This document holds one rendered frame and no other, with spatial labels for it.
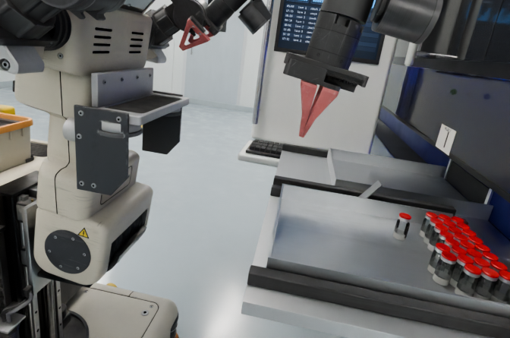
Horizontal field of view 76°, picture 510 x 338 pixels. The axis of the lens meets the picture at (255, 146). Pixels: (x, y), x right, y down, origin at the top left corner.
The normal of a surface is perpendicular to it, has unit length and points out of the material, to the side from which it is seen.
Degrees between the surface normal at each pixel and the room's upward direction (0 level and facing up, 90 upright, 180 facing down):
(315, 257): 0
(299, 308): 0
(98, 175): 90
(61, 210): 90
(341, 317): 0
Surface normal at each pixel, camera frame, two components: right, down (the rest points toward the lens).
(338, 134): -0.18, 0.27
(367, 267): 0.12, -0.95
